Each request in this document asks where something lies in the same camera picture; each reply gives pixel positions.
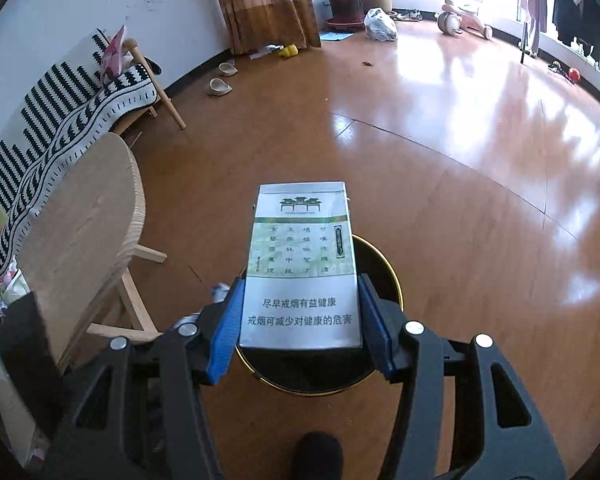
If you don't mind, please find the brown curtain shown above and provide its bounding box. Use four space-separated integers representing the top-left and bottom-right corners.
206 0 322 55

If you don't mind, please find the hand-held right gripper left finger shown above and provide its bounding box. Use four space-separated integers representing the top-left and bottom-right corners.
42 275 246 480

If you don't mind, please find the black gold-rimmed trash bin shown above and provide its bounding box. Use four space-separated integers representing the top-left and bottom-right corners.
235 235 405 397

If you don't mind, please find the person's foot in black sock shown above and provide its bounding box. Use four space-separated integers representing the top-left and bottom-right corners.
291 430 345 480

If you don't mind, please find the pink patterned pillow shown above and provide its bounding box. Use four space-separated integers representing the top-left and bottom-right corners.
100 25 131 83

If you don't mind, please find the pink child's tricycle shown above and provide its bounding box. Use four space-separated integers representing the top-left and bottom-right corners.
429 0 495 40

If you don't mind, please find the clothes rack with clothes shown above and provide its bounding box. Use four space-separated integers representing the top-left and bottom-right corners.
517 0 600 73

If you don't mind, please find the round wooden table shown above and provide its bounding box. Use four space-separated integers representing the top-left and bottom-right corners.
17 132 168 376

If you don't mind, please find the white plastic bag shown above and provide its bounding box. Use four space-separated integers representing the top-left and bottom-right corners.
364 8 398 42

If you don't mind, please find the wooden sofa frame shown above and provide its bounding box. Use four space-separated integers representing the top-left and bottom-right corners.
107 35 187 133

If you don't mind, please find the black white striped sofa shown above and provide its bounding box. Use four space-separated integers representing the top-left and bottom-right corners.
0 34 161 273

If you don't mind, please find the white green cigarette box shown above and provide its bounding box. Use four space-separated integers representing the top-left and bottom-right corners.
239 182 363 351

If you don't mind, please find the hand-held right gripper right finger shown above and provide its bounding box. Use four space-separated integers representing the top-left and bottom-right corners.
357 274 568 480

